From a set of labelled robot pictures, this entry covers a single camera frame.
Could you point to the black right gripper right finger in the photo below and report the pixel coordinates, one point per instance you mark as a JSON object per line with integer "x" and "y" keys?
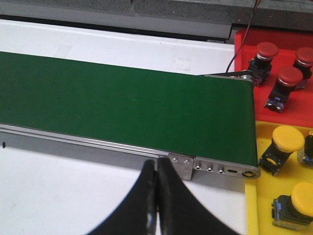
{"x": 194, "y": 210}

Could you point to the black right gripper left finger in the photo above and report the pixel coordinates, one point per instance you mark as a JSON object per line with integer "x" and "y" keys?
{"x": 137, "y": 213}

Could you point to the yellow mushroom push button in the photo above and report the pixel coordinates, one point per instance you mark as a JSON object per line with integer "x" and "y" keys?
{"x": 305, "y": 155}
{"x": 294, "y": 211}
{"x": 285, "y": 140}

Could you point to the red mushroom push button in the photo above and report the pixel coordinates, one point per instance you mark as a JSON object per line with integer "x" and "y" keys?
{"x": 287, "y": 79}
{"x": 304, "y": 62}
{"x": 260, "y": 65}

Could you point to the yellow plastic tray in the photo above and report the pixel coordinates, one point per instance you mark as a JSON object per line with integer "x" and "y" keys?
{"x": 261, "y": 192}

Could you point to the green conveyor belt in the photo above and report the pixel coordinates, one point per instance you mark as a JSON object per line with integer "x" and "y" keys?
{"x": 197, "y": 115}

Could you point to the red plastic tray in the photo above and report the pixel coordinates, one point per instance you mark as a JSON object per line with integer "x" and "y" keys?
{"x": 298, "y": 109}

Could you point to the grey stone counter slab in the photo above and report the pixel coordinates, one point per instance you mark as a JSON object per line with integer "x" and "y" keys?
{"x": 287, "y": 14}

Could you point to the aluminium conveyor frame rail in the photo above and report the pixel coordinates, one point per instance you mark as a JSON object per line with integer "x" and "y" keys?
{"x": 183, "y": 162}

